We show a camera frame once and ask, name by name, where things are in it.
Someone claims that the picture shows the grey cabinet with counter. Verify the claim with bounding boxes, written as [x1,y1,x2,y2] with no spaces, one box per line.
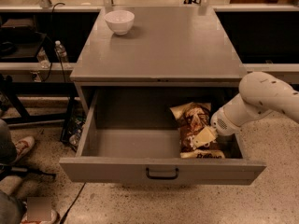
[71,7,247,111]

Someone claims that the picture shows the black side table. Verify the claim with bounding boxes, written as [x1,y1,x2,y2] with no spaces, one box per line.
[0,15,54,63]

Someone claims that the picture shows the black drawer handle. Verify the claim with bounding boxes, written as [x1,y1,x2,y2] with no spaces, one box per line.
[146,168,179,180]

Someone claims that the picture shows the brown chip bag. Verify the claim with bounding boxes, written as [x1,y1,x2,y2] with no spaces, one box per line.
[170,102,225,159]

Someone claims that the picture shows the black crate with bottles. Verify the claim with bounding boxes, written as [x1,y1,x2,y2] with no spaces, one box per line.
[60,98,86,151]

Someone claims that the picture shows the grey trouser leg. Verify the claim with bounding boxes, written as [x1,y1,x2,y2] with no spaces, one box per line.
[0,119,17,164]

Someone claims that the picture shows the grey open top drawer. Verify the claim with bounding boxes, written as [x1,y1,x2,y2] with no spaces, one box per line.
[60,87,265,185]

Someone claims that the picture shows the white ceramic bowl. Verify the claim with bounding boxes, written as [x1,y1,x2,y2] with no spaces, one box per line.
[104,10,135,35]

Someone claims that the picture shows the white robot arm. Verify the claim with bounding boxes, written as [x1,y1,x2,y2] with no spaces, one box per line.
[192,72,299,147]

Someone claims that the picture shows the black hanging cable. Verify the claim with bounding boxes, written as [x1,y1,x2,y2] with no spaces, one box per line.
[36,2,68,82]

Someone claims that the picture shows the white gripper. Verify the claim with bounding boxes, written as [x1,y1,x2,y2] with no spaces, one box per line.
[192,106,240,147]

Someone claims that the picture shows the clear water bottle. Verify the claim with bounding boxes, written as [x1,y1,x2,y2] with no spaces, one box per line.
[55,40,69,63]
[36,49,50,69]

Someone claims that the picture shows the black tripod leg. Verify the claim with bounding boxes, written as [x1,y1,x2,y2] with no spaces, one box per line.
[0,165,56,180]

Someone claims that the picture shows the white red sneaker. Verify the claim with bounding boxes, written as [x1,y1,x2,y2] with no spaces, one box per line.
[15,136,36,162]

